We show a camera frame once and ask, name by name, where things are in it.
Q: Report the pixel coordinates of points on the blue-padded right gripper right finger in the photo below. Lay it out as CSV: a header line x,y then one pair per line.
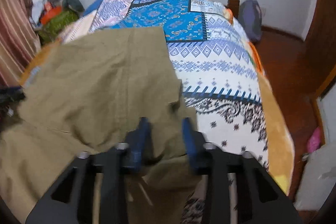
x,y
259,198

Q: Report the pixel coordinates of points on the brown cardboard box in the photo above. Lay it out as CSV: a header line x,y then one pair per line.
x,y
37,62

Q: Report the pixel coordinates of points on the orange box on pile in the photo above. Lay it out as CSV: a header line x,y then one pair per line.
x,y
48,15

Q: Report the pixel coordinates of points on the blue patchwork bedspread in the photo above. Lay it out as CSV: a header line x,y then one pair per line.
x,y
187,58

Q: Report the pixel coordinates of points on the brown wooden door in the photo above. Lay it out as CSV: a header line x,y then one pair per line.
x,y
318,59

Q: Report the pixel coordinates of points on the olive green pants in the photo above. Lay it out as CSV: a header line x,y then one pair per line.
x,y
88,95

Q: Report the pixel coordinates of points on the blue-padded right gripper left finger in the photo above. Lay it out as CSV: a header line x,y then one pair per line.
x,y
70,198

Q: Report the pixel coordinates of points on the grey blue backpack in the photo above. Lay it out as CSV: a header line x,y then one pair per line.
x,y
250,18

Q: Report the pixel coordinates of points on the orange yellow blanket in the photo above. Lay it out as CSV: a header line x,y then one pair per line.
x,y
273,118

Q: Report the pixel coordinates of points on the grey white pillow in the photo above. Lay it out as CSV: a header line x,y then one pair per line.
x,y
318,179

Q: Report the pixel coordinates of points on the pink item on floor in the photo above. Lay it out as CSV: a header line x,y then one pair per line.
x,y
314,141

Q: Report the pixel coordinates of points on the striped red curtain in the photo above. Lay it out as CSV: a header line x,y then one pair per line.
x,y
19,42

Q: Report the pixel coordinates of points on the green patterned bag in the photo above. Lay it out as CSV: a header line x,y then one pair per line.
x,y
49,31

